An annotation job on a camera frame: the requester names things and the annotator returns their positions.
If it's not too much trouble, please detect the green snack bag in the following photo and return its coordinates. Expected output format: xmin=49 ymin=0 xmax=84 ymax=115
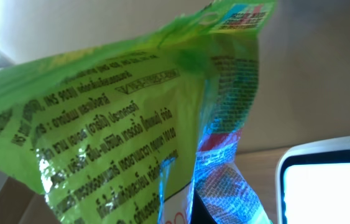
xmin=0 ymin=1 xmax=277 ymax=223

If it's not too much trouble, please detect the white barcode scanner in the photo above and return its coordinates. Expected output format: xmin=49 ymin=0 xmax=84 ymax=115
xmin=275 ymin=136 xmax=350 ymax=224

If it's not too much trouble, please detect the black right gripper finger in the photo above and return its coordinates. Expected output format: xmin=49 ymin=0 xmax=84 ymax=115
xmin=190 ymin=190 xmax=216 ymax=224

